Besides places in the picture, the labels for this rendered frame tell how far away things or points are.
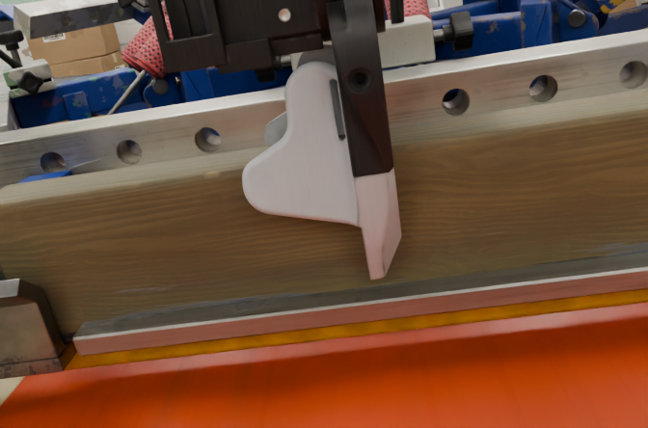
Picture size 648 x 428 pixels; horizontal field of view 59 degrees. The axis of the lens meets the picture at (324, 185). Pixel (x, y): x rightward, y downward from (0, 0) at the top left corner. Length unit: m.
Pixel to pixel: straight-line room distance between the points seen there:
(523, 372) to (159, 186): 0.18
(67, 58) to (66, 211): 4.14
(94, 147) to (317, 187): 0.32
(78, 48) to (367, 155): 4.19
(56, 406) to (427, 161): 0.21
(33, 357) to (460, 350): 0.20
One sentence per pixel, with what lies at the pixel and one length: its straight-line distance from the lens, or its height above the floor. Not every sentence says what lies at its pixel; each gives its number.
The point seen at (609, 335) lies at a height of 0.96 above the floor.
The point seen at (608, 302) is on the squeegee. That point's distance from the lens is 0.30.
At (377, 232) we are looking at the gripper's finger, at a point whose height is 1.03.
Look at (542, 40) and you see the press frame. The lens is 0.90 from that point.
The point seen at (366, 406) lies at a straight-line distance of 0.26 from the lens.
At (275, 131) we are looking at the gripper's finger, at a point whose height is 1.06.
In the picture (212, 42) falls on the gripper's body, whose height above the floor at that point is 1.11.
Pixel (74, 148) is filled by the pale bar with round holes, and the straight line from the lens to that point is 0.53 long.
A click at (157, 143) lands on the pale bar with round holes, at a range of 0.50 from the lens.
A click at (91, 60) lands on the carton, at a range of 4.29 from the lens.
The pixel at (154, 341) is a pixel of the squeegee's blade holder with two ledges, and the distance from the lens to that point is 0.28.
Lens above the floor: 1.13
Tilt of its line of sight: 20 degrees down
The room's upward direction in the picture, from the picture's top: 10 degrees counter-clockwise
